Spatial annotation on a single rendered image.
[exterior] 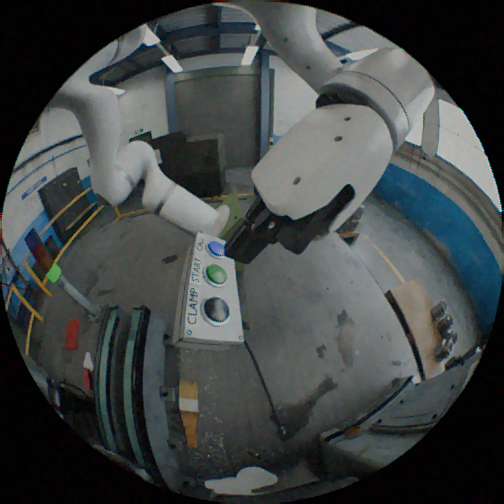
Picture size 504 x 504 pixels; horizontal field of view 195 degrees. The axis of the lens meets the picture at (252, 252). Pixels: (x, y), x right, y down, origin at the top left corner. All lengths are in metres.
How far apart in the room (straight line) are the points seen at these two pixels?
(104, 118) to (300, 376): 0.72
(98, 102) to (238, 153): 6.29
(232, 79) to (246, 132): 2.34
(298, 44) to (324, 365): 0.60
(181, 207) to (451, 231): 5.29
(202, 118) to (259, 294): 6.41
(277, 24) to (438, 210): 5.20
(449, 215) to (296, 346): 5.05
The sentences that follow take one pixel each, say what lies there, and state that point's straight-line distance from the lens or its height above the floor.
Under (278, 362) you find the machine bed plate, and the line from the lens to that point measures 0.42.
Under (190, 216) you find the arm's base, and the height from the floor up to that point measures 1.01.
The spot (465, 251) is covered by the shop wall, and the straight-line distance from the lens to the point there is 5.17.
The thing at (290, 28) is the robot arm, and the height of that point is 1.37.
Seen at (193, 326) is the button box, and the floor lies 1.08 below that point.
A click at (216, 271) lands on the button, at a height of 1.07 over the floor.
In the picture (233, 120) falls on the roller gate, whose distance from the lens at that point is 6.51.
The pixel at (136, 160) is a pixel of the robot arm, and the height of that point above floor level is 1.21.
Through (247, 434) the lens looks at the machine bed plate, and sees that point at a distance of 0.45.
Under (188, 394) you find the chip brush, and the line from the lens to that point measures 0.44.
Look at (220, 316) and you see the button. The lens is 0.16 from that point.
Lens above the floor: 1.22
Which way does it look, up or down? 44 degrees down
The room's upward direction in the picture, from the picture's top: straight up
